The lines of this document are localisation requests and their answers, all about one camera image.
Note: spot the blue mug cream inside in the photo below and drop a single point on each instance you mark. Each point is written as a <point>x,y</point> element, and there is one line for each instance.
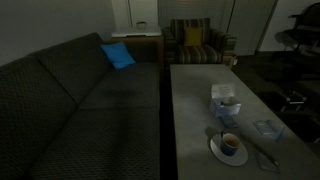
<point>230,148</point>

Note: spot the white round plate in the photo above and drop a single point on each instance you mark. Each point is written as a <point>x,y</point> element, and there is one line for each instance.
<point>238,160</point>

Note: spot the striped armchair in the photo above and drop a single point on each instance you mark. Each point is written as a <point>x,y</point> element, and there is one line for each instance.
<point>200,55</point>

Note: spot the blue throw pillow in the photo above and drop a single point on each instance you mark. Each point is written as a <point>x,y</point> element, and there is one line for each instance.
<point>117,55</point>

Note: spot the wooden side table white top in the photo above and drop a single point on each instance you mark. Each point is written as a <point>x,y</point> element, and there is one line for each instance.
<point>136,32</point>

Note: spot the yellow cushion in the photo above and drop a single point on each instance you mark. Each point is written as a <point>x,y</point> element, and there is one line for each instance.
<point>193,36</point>

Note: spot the white and blue box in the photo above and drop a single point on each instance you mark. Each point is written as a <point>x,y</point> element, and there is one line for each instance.
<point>223,100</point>

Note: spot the beige waste basket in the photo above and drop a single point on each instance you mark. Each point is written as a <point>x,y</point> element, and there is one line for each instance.
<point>234,60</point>

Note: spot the dark patterned fabric sofa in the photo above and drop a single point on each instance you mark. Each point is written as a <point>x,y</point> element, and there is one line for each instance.
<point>83,116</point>

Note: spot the grey window blinds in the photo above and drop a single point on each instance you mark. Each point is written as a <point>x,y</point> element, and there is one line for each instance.
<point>186,10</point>

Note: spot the black office chair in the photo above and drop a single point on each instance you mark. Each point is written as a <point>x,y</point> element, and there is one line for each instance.
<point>305,33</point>

